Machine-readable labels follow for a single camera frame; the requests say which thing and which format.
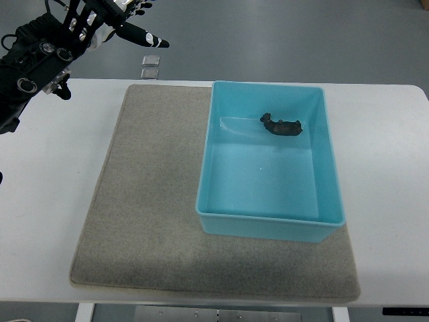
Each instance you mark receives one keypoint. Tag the black table control panel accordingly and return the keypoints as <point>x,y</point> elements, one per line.
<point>406,311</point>

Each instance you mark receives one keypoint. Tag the metal table crossbar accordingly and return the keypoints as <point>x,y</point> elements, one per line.
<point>154,313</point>

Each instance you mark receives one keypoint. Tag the blue plastic box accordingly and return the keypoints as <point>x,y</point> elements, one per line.
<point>256,184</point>

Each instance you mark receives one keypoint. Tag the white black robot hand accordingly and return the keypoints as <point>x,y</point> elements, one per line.
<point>98,21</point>

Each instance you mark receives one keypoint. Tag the grey felt mat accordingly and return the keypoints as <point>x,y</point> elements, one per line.
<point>142,232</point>

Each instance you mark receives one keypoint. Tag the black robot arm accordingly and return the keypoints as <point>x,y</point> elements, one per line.
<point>38,58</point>

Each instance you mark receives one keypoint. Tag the clear floor plate lower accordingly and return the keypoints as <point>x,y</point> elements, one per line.
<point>149,73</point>

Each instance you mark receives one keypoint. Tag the brown hippo toy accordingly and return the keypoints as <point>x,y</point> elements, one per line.
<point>280,127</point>

